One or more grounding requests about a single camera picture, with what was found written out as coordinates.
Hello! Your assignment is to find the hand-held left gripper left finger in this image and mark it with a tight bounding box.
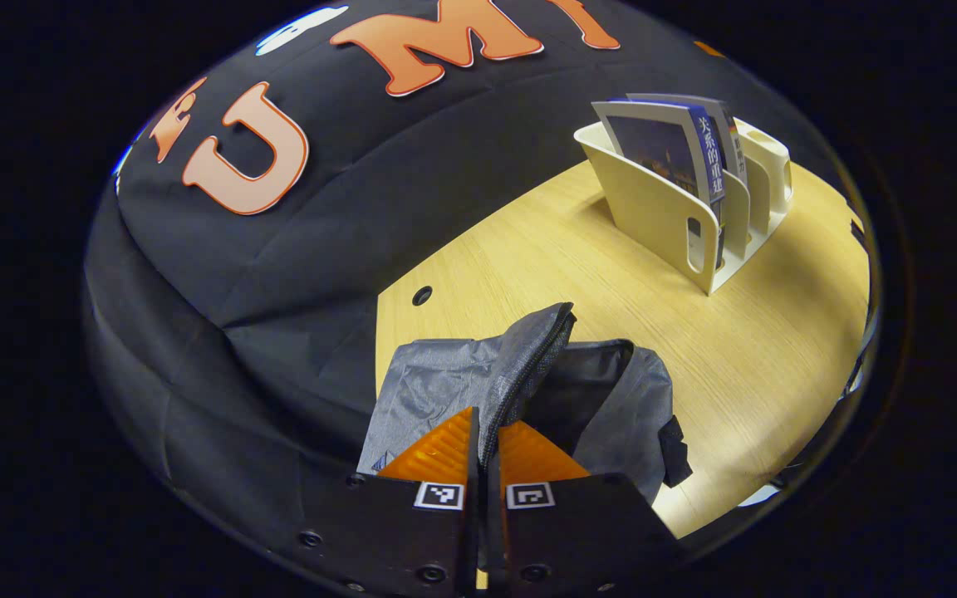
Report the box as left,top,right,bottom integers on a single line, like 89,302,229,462
279,407,479,598

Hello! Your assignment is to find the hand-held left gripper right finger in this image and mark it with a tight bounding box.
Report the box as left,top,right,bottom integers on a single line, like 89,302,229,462
488,419,683,598

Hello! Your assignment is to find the grey schoolbag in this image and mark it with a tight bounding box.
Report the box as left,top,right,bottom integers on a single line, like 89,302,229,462
358,302,694,507

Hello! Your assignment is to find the cream plastic bookshelf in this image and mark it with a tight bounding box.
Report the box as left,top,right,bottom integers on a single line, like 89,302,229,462
574,116,794,297

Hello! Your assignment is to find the blue cover book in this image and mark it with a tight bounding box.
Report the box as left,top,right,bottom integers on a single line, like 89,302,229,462
592,100,730,271

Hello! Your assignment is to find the grey photo cover book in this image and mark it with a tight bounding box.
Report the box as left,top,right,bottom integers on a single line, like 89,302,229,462
628,93,748,189

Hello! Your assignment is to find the black backdrop cloth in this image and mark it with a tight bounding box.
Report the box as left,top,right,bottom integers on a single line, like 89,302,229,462
84,0,866,574

